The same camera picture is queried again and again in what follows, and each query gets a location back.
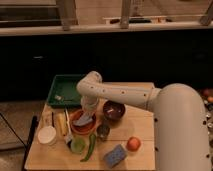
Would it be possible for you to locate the blue sponge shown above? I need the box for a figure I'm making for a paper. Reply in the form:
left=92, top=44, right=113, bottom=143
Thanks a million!
left=104, top=144, right=127, bottom=168

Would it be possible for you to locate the small object in tray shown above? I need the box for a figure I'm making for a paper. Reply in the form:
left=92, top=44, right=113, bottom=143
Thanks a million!
left=55, top=95, right=64, bottom=101

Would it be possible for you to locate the small green cup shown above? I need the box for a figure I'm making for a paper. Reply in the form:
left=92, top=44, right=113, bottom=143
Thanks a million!
left=71, top=137, right=86, bottom=154

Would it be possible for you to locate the white handled brush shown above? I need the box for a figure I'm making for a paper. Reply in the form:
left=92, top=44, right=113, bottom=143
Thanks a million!
left=64, top=108, right=73, bottom=146

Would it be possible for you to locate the dark purple bowl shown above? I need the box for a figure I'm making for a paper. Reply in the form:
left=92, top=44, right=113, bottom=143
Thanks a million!
left=103, top=101, right=126, bottom=121

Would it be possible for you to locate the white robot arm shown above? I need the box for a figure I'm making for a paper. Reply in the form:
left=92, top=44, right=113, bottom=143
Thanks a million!
left=77, top=71, right=211, bottom=171

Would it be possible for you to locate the green plastic tray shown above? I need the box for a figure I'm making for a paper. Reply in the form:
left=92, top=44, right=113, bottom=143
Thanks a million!
left=46, top=74, right=84, bottom=108

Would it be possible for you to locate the light blue towel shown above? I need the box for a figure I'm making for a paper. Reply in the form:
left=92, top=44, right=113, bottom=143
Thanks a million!
left=73, top=113, right=93, bottom=126

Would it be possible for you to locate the beige block with black stick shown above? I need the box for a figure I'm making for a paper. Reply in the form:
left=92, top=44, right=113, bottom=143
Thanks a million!
left=42, top=112, right=54, bottom=126

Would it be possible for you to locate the red orange bowl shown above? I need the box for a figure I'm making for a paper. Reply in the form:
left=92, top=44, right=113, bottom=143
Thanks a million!
left=70, top=109, right=96, bottom=135

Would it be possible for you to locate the orange fruit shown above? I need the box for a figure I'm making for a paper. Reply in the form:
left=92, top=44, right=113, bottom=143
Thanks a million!
left=126, top=137, right=141, bottom=152

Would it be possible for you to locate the small metal cup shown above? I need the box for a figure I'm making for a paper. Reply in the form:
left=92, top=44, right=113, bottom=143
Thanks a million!
left=97, top=124, right=110, bottom=140

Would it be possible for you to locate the white round container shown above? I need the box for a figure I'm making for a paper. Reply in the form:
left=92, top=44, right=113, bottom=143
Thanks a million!
left=37, top=126, right=56, bottom=145

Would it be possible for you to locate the green chili pepper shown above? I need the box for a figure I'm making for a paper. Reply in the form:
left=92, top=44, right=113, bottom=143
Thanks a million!
left=80, top=133, right=96, bottom=162

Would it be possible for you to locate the yellow corn cob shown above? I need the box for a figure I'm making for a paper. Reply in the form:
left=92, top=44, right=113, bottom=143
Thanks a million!
left=56, top=113, right=67, bottom=136

